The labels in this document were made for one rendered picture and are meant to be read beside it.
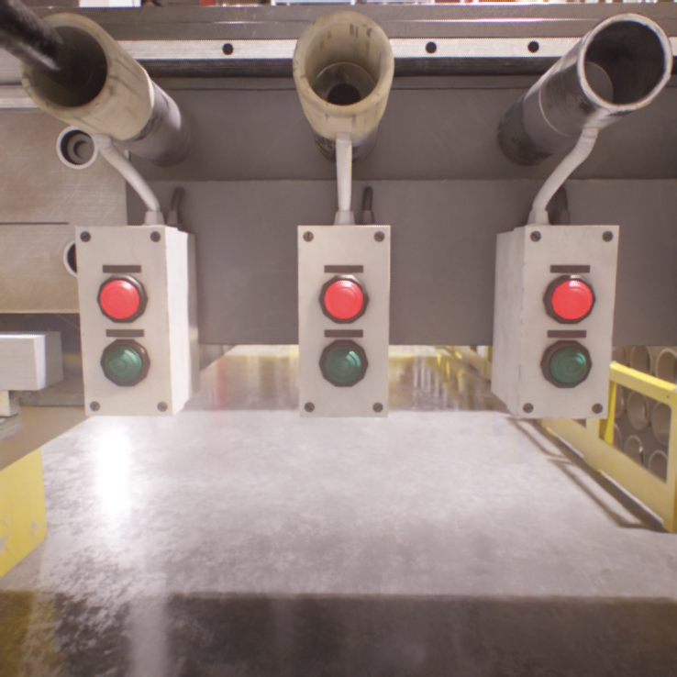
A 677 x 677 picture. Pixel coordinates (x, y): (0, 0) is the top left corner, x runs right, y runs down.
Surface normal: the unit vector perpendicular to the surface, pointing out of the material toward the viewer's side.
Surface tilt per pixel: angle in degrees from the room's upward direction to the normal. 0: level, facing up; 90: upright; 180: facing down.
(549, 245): 90
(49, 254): 90
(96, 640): 0
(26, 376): 90
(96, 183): 90
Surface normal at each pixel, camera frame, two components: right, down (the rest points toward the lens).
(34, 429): 1.00, 0.00
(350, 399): -0.02, 0.13
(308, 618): 0.00, -0.99
